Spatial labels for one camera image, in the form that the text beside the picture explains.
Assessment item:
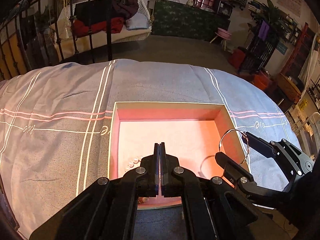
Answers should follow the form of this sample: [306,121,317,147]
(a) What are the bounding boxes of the wall shelf with jars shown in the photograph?
[231,0,249,10]

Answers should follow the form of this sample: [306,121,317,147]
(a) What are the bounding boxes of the black garment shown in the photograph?
[74,0,118,27]

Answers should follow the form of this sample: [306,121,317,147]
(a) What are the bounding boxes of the pink box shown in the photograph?
[107,102,250,209]

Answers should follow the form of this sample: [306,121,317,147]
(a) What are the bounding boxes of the green plant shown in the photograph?
[250,0,288,38]

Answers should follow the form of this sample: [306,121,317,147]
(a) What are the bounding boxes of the green floral covered cabinet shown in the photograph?
[147,0,231,43]

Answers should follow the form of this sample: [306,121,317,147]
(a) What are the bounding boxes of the wooden table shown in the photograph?
[275,73,302,104]

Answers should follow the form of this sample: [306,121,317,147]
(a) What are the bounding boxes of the white wicker swing chair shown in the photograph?
[50,0,153,53]

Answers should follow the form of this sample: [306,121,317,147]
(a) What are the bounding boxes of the pearl necklace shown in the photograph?
[124,156,150,204]

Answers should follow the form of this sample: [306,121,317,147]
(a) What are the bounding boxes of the maroon garment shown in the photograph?
[112,0,139,20]

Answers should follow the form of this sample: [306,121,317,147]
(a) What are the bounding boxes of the grey striped blanket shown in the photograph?
[0,59,303,240]

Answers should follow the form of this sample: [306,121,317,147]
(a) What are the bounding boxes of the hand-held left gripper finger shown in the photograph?
[29,142,160,240]
[159,142,290,240]

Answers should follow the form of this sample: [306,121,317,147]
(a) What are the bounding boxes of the light blue pillow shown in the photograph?
[126,12,151,30]

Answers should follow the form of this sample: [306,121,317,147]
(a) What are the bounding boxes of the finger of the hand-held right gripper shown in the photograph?
[243,131,315,178]
[214,151,290,198]

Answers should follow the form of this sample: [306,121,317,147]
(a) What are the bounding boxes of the red stool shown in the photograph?
[228,47,247,69]

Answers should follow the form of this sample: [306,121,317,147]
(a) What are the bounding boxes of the red ladder shelf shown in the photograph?
[285,22,315,78]

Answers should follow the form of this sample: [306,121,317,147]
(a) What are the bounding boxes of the black metal bed frame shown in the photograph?
[0,0,118,80]

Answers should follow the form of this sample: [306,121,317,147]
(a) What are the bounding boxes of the silver bangle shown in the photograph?
[218,129,250,166]

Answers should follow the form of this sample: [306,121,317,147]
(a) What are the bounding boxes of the black box appliance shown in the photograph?
[216,0,233,18]

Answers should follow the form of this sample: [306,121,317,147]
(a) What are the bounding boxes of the purple cloth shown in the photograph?
[257,20,270,40]

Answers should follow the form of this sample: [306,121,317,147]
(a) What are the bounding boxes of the orange bucket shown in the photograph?
[252,71,273,92]

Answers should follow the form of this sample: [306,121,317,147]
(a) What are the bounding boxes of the pink basin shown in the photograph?
[216,27,232,40]

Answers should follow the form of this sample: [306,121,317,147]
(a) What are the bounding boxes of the blue sign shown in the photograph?
[276,41,287,55]

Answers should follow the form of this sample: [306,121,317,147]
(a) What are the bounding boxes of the black metal rack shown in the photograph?
[237,20,278,74]

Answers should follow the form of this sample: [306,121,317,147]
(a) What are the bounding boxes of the white hanging cloth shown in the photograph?
[299,34,320,85]

